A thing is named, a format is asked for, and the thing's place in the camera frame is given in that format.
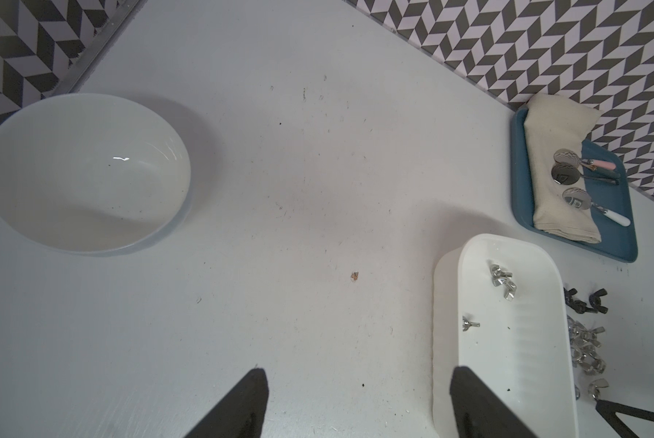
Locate black wing nut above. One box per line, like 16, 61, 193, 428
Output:
564, 288, 588, 315
589, 288, 609, 314

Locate white round bowl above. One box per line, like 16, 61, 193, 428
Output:
0, 93, 191, 254

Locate white storage box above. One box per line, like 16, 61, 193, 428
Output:
432, 234, 578, 437

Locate dark handled spoon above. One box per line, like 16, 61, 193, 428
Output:
550, 164, 619, 186

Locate removed silver wing nuts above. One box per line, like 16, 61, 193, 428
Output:
567, 316, 610, 402

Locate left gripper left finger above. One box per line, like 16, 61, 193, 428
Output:
186, 368, 270, 438

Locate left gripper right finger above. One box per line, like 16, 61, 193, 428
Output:
449, 366, 536, 438

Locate beige cloth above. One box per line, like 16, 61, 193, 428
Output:
524, 94, 601, 245

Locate teal tray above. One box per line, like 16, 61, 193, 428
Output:
510, 107, 639, 263

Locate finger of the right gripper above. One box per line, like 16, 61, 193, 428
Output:
595, 399, 654, 438

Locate pink handled spoon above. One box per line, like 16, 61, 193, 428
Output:
553, 149, 617, 171

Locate silver wing nut pile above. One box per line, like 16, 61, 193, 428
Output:
462, 264, 518, 331

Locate white handled spoon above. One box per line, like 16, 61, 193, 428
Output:
562, 187, 631, 227

